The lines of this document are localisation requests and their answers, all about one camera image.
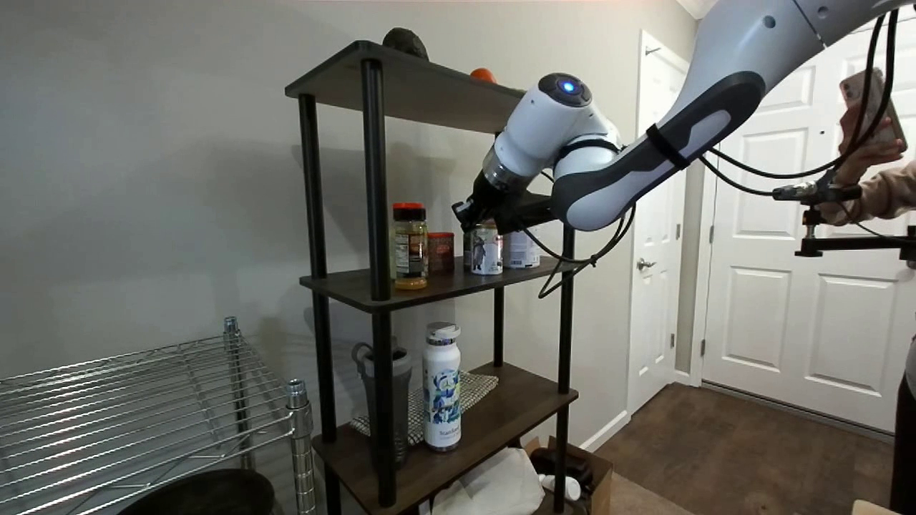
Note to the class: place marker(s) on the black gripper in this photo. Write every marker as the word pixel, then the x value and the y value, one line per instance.
pixel 491 211

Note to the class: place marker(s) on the small printed spice can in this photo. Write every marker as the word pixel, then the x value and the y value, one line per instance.
pixel 485 253

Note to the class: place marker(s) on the smoked paprika tin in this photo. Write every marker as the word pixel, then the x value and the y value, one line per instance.
pixel 438 253

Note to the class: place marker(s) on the spice jar orange cap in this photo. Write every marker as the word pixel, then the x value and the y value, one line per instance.
pixel 409 253

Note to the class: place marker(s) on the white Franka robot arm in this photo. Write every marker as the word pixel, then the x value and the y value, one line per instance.
pixel 618 171

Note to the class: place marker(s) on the person's forearm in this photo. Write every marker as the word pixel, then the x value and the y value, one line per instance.
pixel 904 186

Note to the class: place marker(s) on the dark wooden shelf unit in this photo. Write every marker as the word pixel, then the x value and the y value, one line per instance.
pixel 430 95

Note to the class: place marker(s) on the person's hand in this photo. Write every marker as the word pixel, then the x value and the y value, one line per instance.
pixel 864 194

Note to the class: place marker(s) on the white baking powder can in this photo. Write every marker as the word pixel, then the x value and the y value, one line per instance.
pixel 521 250

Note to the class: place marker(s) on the small orange ball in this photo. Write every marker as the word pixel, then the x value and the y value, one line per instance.
pixel 482 75

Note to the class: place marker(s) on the white floral water bottle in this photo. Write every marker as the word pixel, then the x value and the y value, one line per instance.
pixel 442 402

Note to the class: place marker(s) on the dark grey shaker bottle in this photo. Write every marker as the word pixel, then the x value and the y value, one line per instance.
pixel 400 390

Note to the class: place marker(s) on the black round object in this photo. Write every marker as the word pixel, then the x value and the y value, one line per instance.
pixel 405 44

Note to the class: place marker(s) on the narrow white door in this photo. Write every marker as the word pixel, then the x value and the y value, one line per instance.
pixel 654 333

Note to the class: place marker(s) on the white plastic bag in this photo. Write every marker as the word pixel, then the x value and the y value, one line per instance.
pixel 491 486

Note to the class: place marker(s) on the small white object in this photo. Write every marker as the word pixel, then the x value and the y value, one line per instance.
pixel 562 486

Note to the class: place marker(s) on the brown cardboard box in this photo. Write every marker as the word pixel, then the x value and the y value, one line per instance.
pixel 631 502

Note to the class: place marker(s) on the white panel door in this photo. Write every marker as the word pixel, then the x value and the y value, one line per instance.
pixel 811 333

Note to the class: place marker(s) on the black round pan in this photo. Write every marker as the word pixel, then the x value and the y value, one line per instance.
pixel 204 492

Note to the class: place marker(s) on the person in dark clothes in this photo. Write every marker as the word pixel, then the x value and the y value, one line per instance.
pixel 904 437

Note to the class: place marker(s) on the tan cardboard box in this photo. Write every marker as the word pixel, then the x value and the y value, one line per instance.
pixel 871 507

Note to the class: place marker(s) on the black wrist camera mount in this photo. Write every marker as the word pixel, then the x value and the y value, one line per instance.
pixel 535 211

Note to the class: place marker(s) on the black camera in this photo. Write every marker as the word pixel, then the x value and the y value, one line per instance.
pixel 805 191

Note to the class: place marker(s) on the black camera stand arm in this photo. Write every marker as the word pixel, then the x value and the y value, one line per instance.
pixel 858 244

